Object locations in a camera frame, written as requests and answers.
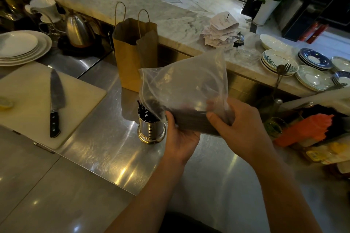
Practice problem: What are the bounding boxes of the metal fork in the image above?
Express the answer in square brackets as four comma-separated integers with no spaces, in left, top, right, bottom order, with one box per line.
[325,76,348,92]

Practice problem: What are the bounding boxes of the blue rimmed plate stack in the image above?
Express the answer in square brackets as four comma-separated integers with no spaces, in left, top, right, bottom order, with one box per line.
[297,48,333,72]

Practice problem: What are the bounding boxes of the large white plate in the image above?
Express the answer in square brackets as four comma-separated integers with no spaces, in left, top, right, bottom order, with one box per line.
[0,30,53,67]

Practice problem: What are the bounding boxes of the clear plastic bag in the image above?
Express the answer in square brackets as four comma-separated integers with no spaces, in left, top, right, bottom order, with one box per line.
[138,50,236,137]

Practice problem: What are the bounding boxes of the yellow food packet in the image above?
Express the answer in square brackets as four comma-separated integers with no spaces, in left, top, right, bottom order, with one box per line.
[306,136,350,165]

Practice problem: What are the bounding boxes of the steel kettle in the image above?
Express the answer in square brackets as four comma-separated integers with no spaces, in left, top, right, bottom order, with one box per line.
[64,9,97,49]

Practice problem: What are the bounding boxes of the pale patterned plate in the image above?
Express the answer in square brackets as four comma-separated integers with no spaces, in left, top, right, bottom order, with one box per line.
[330,56,350,72]

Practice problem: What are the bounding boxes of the bundle of black straws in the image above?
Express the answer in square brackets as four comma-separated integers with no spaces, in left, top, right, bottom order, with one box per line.
[148,99,222,136]

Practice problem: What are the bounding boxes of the stack of paper receipts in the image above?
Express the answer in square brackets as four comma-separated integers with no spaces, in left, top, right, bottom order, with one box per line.
[201,11,240,49]

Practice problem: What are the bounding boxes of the orange squeeze bottle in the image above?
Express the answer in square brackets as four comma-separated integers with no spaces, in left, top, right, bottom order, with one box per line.
[274,113,335,148]

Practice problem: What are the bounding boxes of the white oval plate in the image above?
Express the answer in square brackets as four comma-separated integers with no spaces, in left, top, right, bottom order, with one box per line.
[259,34,293,55]

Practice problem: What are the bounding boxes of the red fire extinguisher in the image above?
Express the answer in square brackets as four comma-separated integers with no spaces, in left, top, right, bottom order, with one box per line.
[298,21,320,42]
[306,24,329,44]

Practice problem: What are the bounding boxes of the steel utensil holder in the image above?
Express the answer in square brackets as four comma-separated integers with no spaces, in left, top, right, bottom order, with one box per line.
[137,104,167,145]

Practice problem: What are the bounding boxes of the pale green saucer stack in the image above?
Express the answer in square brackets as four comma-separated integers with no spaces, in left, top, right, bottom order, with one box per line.
[294,65,335,92]

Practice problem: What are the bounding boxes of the black kettle base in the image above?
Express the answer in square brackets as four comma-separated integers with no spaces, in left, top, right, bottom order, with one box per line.
[57,36,106,59]

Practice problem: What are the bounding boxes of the white rectangular tray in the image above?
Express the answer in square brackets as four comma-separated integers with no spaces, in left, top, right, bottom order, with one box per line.
[281,88,350,116]

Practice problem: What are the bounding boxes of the person's right hand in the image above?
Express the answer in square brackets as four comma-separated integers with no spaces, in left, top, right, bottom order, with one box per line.
[206,97,277,167]

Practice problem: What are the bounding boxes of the person's dark clothing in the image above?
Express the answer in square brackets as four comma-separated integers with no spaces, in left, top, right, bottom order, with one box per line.
[158,212,222,233]

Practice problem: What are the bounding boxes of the clear glass ashtray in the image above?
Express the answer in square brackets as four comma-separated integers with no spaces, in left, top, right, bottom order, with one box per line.
[237,47,261,63]

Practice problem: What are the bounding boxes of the small steel capped dispenser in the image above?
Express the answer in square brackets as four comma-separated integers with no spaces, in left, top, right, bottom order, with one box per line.
[233,31,245,48]

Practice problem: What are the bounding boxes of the person's left hand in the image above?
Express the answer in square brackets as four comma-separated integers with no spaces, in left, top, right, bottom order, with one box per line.
[164,110,202,165]

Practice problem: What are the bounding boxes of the black handled kitchen knife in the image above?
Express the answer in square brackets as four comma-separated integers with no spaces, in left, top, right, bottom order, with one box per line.
[49,69,66,139]

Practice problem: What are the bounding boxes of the metal spoon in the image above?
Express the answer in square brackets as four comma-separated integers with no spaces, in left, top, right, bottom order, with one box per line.
[273,64,286,97]

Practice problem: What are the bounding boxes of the person's left forearm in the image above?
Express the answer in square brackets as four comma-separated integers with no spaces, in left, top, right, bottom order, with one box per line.
[105,156,187,233]

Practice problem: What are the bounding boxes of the glass jar with greens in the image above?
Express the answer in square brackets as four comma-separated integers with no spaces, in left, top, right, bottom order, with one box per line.
[263,116,288,138]

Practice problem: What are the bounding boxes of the person's right forearm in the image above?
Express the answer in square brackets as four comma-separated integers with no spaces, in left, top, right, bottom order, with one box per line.
[251,154,324,233]

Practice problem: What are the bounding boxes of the brown paper bag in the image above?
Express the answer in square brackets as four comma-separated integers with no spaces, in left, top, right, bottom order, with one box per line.
[112,1,159,93]

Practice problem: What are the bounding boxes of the glass coffee server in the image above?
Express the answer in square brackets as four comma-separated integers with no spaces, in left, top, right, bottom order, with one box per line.
[38,21,67,37]

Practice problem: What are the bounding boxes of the brass coffee appliance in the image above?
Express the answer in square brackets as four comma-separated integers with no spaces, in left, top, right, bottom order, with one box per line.
[0,0,29,22]

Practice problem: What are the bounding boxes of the blue patterned bowl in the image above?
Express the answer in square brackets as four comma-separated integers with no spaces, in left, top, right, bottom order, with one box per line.
[332,71,350,86]

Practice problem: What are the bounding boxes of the small white plate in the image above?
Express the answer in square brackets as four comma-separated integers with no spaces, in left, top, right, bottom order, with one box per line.
[0,32,39,58]

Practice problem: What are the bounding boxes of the black straws in holder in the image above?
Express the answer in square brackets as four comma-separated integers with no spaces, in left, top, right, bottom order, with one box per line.
[137,100,160,123]

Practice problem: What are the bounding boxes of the white cutting board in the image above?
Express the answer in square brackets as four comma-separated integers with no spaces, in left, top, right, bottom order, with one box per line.
[0,62,107,150]

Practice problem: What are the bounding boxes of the white plant pot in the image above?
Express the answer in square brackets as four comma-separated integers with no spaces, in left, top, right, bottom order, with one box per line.
[252,0,281,26]

